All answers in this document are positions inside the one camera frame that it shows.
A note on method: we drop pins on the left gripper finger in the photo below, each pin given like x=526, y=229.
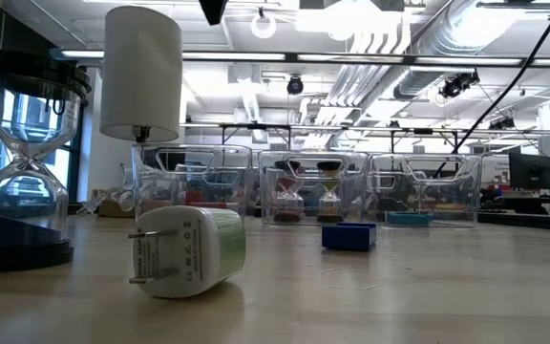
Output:
x=213, y=9

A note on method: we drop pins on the red USB charger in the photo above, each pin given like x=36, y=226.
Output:
x=194, y=197

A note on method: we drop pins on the black-capped hourglass red sand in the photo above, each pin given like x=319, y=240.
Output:
x=288, y=184

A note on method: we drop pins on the black-capped hourglass yellow sand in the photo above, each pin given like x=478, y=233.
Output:
x=330, y=184

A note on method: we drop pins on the teal rectangular box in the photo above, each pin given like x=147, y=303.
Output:
x=408, y=219

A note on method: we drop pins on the white cylindrical lamp shade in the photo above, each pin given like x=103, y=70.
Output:
x=141, y=62

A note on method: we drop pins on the clear plastic bin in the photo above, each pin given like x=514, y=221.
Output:
x=356, y=191
x=447, y=191
x=237, y=162

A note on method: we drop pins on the brown cardboard box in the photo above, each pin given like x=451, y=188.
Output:
x=115, y=209

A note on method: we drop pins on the white green USB charger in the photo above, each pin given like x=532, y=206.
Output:
x=189, y=253

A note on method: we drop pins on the blue rectangular box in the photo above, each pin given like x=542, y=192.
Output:
x=349, y=239

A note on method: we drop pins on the black-capped hourglass black sand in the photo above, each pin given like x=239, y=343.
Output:
x=17, y=253

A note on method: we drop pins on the black computer monitor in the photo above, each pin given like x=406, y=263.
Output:
x=530, y=171

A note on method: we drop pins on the dark desk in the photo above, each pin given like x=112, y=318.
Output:
x=533, y=220

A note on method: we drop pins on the black dome ceiling camera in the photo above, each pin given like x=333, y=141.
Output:
x=295, y=85

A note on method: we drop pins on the black horizontal frame bar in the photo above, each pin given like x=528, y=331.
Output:
x=351, y=57

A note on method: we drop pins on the black ceiling camera cluster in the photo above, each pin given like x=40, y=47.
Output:
x=456, y=86

